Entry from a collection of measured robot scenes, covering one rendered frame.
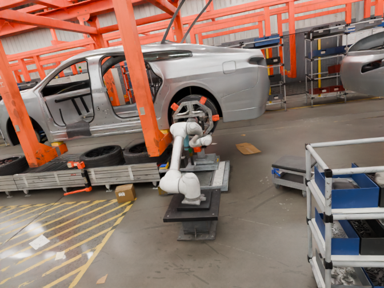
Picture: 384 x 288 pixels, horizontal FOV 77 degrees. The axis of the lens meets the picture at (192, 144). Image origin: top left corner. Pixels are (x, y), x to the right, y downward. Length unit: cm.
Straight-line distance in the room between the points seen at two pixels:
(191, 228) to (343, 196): 148
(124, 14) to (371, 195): 279
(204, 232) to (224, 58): 214
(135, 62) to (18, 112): 192
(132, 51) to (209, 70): 101
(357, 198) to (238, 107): 227
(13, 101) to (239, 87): 309
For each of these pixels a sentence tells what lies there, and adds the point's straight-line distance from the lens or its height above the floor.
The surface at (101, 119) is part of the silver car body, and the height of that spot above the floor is 102.
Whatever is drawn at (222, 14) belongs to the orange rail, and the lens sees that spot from 927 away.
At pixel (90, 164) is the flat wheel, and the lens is 400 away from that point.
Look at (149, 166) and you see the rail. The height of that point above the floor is 36.
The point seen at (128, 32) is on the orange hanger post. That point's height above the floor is 203.
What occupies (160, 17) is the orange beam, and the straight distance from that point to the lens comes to 592.
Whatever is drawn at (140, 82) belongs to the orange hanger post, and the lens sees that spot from 307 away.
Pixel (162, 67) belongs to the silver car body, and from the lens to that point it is 352.
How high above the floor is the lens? 155
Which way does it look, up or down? 17 degrees down
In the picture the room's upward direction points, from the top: 10 degrees counter-clockwise
